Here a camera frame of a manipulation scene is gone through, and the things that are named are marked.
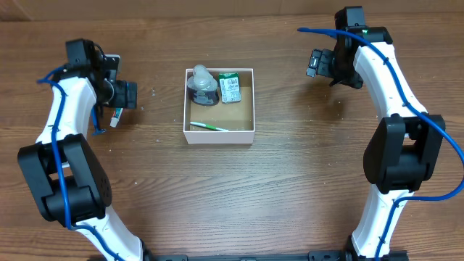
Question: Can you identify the toothpaste tube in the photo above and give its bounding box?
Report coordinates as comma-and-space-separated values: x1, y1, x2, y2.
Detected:
109, 108, 123, 128

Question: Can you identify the blue disposable razor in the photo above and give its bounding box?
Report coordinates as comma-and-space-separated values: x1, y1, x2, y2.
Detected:
91, 105, 107, 136

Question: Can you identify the clear soap bottle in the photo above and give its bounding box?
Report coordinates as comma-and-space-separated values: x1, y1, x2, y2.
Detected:
187, 65, 219, 106

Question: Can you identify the green toothbrush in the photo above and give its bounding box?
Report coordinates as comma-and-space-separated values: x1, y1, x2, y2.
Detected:
190, 122, 229, 132

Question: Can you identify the white cardboard box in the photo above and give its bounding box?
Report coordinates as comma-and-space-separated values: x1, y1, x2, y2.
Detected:
183, 68, 256, 144

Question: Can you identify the green white soap box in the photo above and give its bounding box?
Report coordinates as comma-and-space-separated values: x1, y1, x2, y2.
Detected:
218, 72, 241, 104

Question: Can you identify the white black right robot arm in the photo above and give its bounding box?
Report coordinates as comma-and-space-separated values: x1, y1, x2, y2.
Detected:
316, 6, 442, 260

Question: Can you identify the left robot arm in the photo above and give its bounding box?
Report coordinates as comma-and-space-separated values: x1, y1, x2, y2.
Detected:
17, 38, 154, 260

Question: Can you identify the right blue cable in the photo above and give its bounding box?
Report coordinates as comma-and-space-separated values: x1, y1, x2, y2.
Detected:
297, 27, 464, 261

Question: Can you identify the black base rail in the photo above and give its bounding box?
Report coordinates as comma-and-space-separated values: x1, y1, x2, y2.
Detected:
86, 248, 410, 261

